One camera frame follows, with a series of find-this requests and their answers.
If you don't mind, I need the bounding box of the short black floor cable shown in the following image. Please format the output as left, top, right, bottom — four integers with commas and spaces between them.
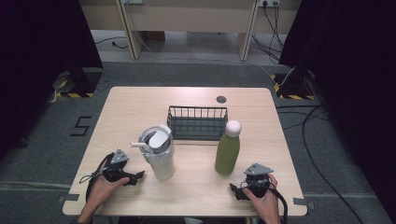
93, 35, 129, 50

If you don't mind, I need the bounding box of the green bottle with white cap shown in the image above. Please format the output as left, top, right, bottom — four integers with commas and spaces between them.
214, 119, 243, 175

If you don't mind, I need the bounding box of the right hand-held gripper black cable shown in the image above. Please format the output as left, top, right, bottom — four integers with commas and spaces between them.
241, 180, 289, 224

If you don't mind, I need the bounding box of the beige desk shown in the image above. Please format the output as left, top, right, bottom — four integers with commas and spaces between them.
78, 0, 303, 62

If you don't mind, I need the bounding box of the black curtain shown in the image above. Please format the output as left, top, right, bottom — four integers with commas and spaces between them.
278, 0, 396, 220
0, 0, 105, 158

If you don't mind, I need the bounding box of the black wire basket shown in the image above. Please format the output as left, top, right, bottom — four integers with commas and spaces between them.
166, 105, 229, 142

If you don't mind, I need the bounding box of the black plugged cable bundle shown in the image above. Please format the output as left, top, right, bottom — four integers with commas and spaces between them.
251, 2, 286, 64

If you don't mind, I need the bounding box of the grey tape strip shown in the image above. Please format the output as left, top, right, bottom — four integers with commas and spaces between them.
292, 197, 316, 210
57, 193, 80, 203

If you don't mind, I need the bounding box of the left hand-held gripper black cable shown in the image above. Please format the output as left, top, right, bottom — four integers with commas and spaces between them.
78, 152, 117, 203

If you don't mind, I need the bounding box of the long black floor cable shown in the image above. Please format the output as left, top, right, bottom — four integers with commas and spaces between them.
301, 105, 366, 224

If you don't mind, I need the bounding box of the black stand base hazard tape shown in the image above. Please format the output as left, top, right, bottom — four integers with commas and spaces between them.
51, 67, 104, 99
270, 69, 316, 101

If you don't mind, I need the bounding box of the person's right hand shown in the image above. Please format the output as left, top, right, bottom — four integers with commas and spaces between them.
242, 173, 282, 219

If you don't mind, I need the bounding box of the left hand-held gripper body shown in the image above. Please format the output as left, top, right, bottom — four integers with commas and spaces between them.
102, 148, 134, 185

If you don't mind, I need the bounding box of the person's left hand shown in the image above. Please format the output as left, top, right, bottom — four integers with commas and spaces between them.
86, 174, 131, 213

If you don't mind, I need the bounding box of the white tumbler with straw lid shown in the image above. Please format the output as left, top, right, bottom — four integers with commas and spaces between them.
130, 123, 177, 182

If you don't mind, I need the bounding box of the hand-held gripper black cable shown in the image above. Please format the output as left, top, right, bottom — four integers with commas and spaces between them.
78, 152, 117, 203
241, 180, 289, 224

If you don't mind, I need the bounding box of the thin black floor cable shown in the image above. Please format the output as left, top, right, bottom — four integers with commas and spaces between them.
276, 104, 331, 131

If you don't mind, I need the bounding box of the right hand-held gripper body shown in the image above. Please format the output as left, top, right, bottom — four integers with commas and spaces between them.
243, 162, 275, 199

